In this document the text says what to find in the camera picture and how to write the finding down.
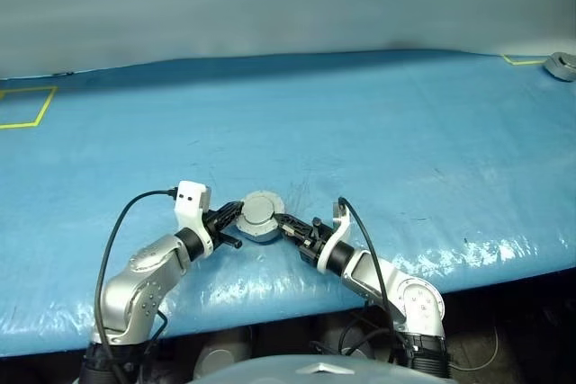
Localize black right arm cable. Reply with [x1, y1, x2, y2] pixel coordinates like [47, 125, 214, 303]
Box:
[337, 196, 409, 365]

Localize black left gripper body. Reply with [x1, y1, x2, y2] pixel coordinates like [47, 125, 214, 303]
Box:
[202, 209, 245, 253]

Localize large yellow tape square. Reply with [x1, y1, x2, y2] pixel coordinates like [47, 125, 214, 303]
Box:
[0, 85, 59, 130]

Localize blue plastic table cover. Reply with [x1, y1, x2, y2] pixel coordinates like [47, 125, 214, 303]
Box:
[0, 49, 576, 357]

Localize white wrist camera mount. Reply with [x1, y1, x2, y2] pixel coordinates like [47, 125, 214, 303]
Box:
[316, 202, 353, 273]
[173, 180, 214, 260]

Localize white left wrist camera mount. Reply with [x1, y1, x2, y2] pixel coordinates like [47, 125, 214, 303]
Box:
[173, 180, 214, 260]

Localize silver finned motor lid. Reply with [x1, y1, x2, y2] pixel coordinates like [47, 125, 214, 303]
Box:
[241, 190, 284, 228]

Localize dark rounded grey cylinder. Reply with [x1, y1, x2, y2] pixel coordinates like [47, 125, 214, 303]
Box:
[194, 328, 252, 377]
[313, 315, 375, 359]

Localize small yellow tape corner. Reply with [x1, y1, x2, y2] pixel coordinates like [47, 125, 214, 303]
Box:
[501, 53, 548, 67]

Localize grey-blue robot torso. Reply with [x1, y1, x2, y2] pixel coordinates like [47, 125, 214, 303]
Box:
[187, 353, 393, 384]

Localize thin white wire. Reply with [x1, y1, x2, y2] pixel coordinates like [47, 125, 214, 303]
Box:
[458, 324, 501, 375]

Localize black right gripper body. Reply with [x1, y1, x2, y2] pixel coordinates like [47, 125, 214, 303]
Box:
[294, 217, 331, 268]

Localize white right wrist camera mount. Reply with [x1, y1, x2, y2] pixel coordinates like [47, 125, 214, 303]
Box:
[316, 202, 353, 273]

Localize grey metal part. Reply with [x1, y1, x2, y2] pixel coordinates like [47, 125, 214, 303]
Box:
[542, 51, 576, 84]

